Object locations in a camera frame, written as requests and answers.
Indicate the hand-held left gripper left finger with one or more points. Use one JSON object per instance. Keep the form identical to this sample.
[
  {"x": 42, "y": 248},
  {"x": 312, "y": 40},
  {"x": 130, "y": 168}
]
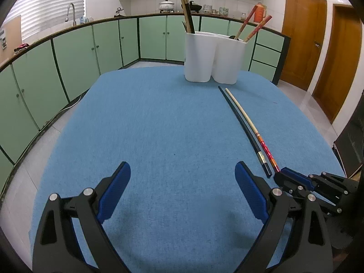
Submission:
[{"x": 113, "y": 193}]

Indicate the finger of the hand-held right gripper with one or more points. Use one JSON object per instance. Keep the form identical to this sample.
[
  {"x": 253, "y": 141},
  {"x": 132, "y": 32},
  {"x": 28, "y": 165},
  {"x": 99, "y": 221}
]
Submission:
[
  {"x": 287, "y": 183},
  {"x": 298, "y": 177}
]

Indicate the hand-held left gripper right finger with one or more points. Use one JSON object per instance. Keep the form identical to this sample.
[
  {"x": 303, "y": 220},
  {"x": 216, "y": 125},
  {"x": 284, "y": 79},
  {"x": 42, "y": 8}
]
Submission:
[{"x": 251, "y": 193}]

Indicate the black chopstick with silver band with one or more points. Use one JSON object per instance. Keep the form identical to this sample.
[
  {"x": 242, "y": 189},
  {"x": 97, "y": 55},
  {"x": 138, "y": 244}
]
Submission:
[
  {"x": 190, "y": 17},
  {"x": 262, "y": 157}
]

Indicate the red patterned wooden chopstick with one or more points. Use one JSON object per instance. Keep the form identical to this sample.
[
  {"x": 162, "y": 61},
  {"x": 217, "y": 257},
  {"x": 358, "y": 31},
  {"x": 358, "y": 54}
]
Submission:
[
  {"x": 266, "y": 149},
  {"x": 258, "y": 28},
  {"x": 247, "y": 22}
]

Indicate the white two-compartment utensil holder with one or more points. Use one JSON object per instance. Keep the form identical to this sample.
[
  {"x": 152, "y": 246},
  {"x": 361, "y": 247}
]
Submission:
[{"x": 199, "y": 59}]

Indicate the dark furniture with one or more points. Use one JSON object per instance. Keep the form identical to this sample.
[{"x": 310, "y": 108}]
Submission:
[{"x": 352, "y": 142}]

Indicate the blue table cloth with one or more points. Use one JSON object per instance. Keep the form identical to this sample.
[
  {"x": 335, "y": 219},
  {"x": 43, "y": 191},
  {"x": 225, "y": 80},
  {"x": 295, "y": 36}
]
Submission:
[{"x": 156, "y": 133}]

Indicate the wooden door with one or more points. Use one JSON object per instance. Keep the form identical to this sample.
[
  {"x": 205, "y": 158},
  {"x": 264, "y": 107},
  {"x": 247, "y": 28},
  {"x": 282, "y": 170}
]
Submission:
[
  {"x": 338, "y": 62},
  {"x": 301, "y": 34}
]

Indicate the green kitchen base cabinets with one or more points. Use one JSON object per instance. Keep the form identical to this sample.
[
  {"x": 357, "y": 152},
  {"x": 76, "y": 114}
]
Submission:
[{"x": 71, "y": 59}]

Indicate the orange thermos jug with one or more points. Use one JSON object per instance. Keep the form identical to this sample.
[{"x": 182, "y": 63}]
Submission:
[{"x": 259, "y": 14}]

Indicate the red item on counter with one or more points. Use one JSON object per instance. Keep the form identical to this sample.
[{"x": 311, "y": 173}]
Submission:
[{"x": 21, "y": 47}]

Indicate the chrome kitchen faucet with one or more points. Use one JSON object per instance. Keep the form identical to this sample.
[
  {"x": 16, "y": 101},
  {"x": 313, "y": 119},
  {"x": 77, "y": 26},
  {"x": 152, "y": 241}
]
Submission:
[{"x": 74, "y": 17}]

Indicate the glass container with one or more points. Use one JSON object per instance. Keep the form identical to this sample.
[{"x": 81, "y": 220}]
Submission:
[{"x": 224, "y": 11}]

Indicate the brown board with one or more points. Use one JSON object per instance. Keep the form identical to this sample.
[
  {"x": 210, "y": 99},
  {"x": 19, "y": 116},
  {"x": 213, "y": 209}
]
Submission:
[{"x": 11, "y": 34}]

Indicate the black wok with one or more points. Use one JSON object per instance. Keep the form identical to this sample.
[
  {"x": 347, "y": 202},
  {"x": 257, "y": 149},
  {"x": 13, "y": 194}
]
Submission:
[{"x": 196, "y": 7}]

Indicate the silver cooking pot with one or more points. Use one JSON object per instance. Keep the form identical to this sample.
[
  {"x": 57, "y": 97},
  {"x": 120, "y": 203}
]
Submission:
[{"x": 166, "y": 6}]

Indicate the white window blinds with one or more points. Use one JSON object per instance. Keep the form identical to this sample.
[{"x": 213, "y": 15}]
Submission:
[{"x": 48, "y": 8}]

